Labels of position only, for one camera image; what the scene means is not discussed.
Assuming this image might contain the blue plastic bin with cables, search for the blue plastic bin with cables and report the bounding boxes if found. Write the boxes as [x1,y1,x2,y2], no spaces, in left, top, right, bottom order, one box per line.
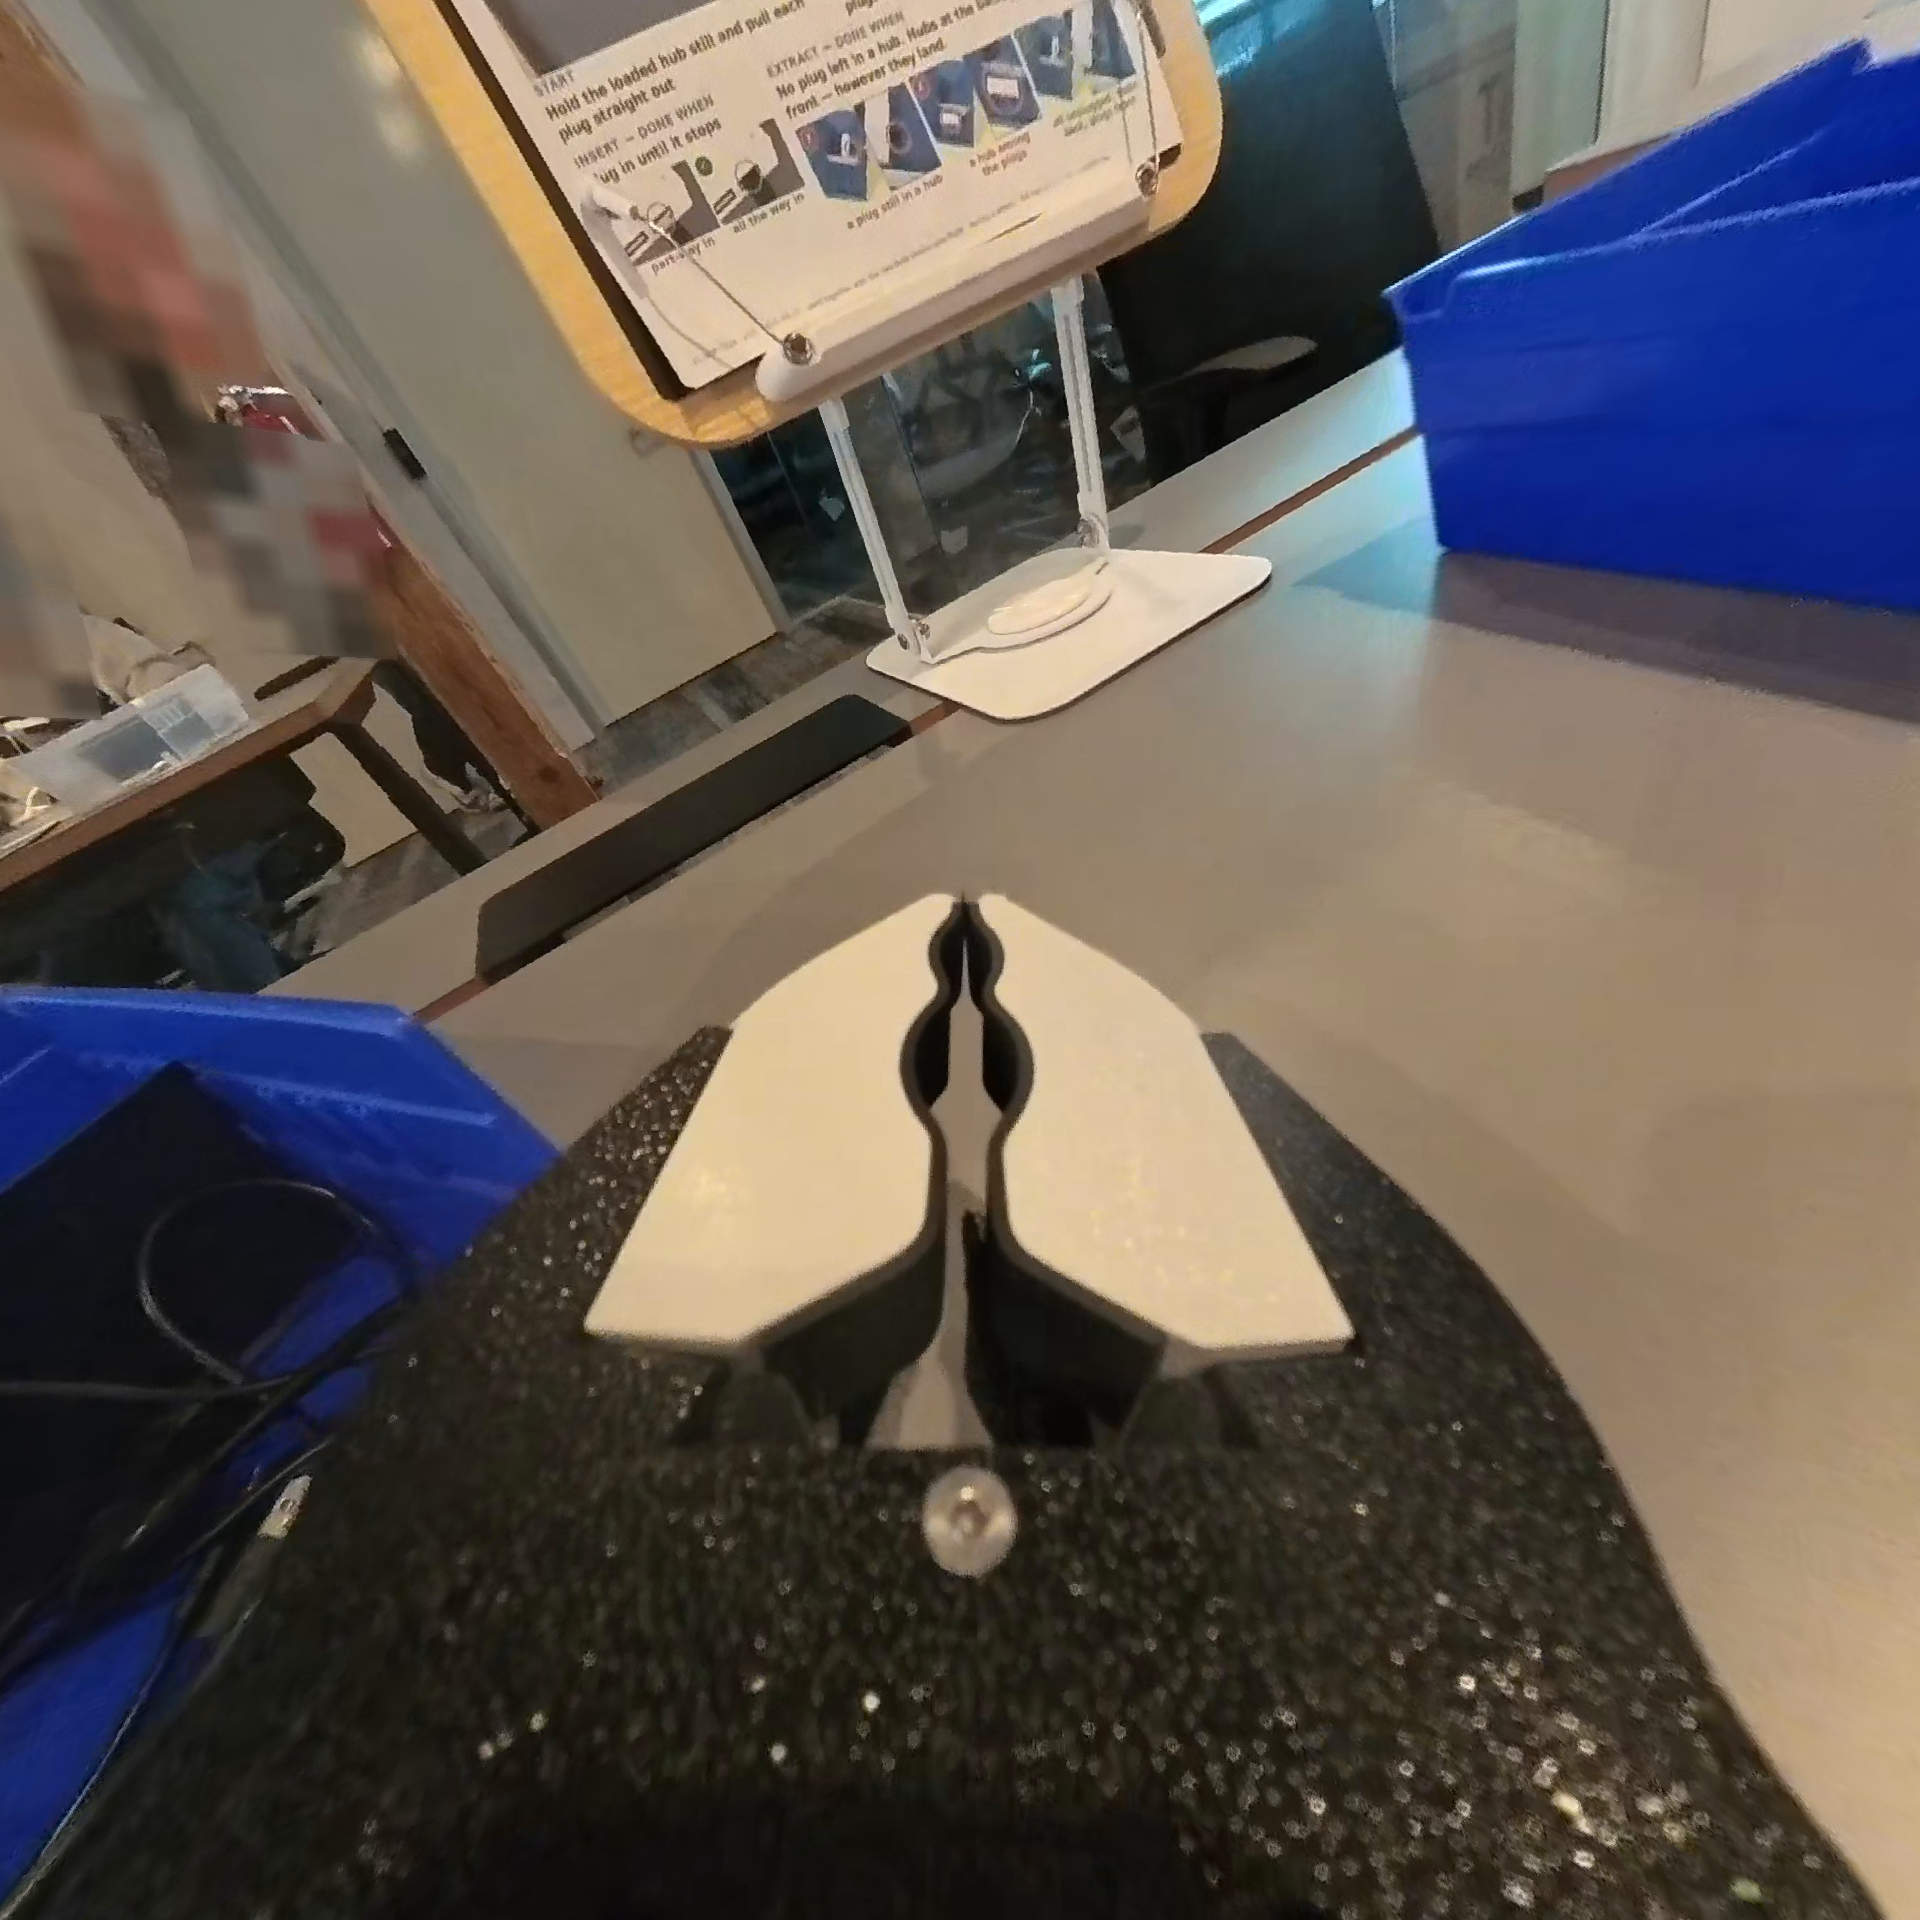
[0,981,562,1862]

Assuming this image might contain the wooden table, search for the wooden table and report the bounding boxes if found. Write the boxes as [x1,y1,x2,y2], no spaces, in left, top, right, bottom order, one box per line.
[0,656,491,902]

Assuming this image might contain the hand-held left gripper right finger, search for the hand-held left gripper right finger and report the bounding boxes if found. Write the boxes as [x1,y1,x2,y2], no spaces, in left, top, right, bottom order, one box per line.
[965,892,1360,1445]

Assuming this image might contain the black table strip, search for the black table strip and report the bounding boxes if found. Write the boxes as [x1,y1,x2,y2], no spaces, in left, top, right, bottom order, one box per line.
[477,694,916,983]

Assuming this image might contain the clear plastic box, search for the clear plastic box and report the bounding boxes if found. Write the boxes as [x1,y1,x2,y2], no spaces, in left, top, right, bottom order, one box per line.
[0,682,251,812]

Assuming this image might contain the white board stand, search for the white board stand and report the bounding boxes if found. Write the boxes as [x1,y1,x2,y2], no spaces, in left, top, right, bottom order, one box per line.
[577,149,1276,725]

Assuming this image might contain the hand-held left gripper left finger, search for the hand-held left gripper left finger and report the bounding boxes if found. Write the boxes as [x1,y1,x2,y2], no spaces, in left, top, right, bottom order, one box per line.
[583,892,967,1449]

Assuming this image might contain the black office chair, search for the black office chair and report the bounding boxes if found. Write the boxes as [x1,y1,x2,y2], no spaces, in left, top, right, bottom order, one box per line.
[1110,0,1443,465]

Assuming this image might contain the black cable with silver plug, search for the black cable with silver plug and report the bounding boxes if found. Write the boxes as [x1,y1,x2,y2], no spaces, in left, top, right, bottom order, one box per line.
[0,1176,438,1652]

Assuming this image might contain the printed instruction sheet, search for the printed instruction sheet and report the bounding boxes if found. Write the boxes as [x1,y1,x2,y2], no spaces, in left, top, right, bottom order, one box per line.
[451,0,1175,383]

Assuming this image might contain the wooden instruction board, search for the wooden instruction board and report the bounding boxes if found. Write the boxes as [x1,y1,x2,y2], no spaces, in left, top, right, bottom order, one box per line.
[365,0,1221,448]

